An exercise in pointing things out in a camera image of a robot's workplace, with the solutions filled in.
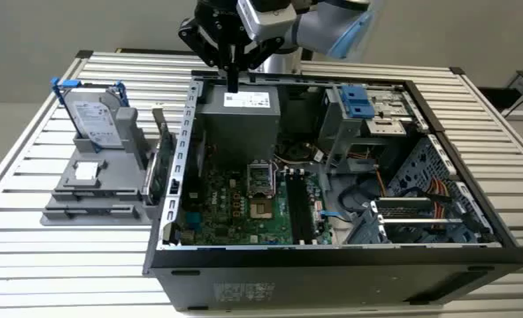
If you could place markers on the metal drive cage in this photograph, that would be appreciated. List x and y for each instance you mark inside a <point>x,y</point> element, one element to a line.
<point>340,136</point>

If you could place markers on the black open PC case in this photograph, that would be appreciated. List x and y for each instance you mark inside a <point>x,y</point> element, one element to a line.
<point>287,278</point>

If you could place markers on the hard disk in blue carrier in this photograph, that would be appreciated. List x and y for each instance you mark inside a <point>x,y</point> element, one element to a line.
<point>92,116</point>

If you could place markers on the grey power supply unit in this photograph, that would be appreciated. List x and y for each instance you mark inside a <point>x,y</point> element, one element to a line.
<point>239,132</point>

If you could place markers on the grey parts rack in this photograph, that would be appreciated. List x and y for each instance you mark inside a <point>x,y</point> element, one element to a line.
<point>119,172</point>

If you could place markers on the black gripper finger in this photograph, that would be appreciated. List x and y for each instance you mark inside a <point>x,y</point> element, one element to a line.
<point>210,58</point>
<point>260,56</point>

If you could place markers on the silver CPU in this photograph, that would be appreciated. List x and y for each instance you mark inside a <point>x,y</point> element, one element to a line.
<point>86,170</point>

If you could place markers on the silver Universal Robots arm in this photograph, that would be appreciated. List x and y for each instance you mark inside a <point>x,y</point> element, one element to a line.
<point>318,30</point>

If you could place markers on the round black speaker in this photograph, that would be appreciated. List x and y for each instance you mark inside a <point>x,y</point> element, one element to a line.
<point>300,150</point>

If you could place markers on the green Dell motherboard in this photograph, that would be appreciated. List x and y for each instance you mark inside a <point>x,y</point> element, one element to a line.
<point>226,218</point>

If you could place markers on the blue port connector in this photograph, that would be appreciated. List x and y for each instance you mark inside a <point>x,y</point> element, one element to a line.
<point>191,221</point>

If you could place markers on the black square chip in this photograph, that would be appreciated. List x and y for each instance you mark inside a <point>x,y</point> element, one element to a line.
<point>222,232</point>

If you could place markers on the CPU socket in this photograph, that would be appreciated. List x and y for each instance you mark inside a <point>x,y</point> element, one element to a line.
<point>260,209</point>

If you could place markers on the grey disk bay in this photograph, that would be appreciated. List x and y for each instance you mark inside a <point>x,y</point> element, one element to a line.
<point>414,221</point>

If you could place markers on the blue plastic drive latch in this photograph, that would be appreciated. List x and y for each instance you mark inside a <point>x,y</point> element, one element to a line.
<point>354,99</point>

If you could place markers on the black RAM slot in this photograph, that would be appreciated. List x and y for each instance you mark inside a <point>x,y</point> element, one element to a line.
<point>310,205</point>
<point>298,205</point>
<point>292,205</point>
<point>303,205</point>

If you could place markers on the green graphics card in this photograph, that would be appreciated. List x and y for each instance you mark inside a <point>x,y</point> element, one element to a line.
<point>159,172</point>

